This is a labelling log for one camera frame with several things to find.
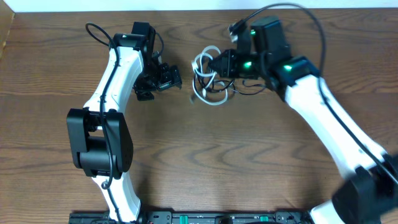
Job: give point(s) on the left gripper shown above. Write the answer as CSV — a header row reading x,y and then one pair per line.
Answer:
x,y
168,81

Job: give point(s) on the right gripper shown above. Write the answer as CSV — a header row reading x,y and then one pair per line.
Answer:
x,y
227,58

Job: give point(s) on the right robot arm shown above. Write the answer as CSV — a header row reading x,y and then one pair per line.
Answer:
x,y
369,172

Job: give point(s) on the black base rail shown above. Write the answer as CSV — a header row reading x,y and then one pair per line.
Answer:
x,y
172,217

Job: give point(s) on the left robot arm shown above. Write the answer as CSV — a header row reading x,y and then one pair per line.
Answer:
x,y
100,142

